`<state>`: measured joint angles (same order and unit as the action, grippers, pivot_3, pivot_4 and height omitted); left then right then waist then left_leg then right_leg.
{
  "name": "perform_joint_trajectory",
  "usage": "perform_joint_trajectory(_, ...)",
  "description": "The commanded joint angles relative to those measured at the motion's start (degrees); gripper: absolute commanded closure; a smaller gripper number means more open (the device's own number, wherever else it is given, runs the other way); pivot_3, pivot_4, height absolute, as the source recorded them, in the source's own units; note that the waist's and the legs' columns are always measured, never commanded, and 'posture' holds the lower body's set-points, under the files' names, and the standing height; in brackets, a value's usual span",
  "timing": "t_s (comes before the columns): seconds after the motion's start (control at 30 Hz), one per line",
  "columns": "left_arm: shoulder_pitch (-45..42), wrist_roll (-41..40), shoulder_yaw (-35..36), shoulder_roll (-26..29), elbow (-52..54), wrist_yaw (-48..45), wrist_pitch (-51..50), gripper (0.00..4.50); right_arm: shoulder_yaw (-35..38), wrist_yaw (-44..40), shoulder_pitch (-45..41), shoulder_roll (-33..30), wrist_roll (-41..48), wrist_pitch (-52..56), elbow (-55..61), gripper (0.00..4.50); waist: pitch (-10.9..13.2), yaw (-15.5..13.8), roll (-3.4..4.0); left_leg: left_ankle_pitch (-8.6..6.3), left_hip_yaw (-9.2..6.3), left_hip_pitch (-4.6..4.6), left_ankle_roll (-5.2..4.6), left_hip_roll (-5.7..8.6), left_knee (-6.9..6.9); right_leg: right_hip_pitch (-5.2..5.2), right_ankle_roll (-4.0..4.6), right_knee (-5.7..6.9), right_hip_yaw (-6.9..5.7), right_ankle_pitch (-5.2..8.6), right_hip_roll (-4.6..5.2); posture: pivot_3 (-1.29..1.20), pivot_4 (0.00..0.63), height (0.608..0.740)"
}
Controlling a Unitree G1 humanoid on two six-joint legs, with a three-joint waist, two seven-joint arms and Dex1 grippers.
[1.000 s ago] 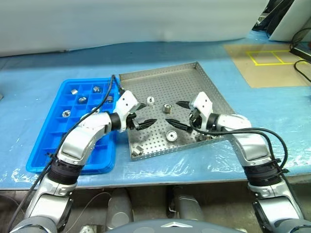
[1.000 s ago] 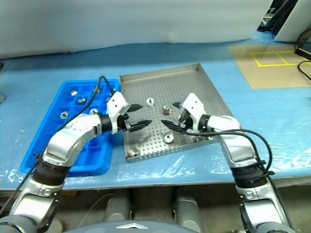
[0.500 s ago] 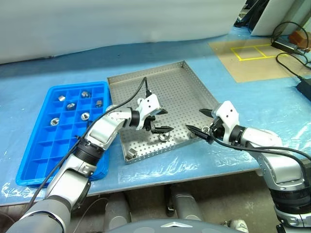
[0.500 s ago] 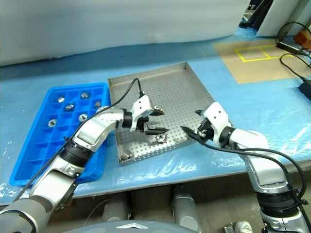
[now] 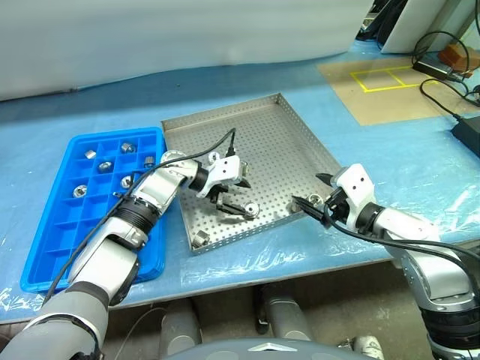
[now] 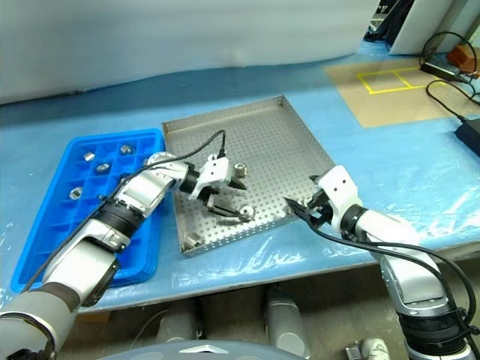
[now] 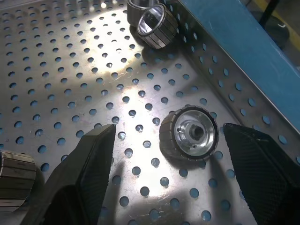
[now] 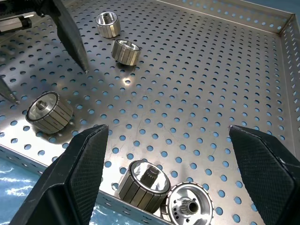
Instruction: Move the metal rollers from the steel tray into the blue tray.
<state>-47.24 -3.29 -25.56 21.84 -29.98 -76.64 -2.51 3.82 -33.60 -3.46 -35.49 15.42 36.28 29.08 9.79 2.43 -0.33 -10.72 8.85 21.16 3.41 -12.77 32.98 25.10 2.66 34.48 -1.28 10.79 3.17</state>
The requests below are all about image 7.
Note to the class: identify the grey ribbed metal roller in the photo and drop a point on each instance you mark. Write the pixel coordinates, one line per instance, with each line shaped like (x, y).
(161, 35)
(14, 180)
(133, 14)
(187, 141)

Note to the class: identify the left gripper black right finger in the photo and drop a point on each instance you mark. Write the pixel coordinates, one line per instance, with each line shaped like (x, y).
(264, 178)

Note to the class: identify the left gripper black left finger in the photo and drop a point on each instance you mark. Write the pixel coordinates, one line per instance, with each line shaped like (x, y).
(77, 178)

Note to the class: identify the dark round stand base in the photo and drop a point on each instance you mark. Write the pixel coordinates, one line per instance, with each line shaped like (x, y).
(276, 30)

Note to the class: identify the perforated steel tray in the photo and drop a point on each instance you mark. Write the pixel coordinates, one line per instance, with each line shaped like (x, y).
(140, 159)

